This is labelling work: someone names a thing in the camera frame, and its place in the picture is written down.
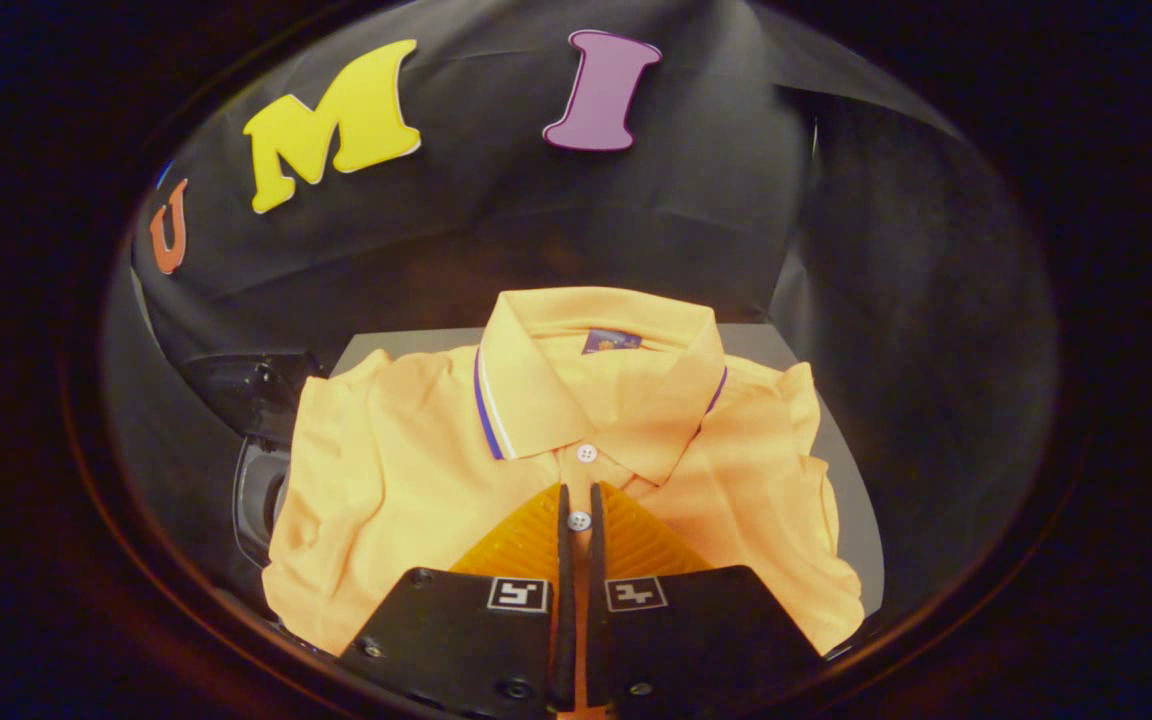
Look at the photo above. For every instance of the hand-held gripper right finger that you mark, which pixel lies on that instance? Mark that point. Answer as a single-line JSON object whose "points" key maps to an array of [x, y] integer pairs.
{"points": [[596, 600]]}

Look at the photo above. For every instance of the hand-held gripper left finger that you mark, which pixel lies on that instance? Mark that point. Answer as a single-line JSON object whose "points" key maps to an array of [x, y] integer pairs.
{"points": [[565, 600]]}

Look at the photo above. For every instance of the black backdrop cloth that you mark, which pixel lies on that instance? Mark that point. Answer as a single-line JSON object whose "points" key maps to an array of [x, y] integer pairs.
{"points": [[536, 220]]}

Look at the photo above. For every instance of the grey cabinet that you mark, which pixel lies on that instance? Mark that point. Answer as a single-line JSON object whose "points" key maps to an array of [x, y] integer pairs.
{"points": [[846, 500]]}

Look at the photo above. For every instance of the orange polo shirt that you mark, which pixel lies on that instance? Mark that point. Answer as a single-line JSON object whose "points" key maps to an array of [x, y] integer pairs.
{"points": [[406, 470]]}

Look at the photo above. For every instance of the dark glass washing machine lid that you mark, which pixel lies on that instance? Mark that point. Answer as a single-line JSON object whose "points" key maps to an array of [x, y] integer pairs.
{"points": [[246, 385]]}

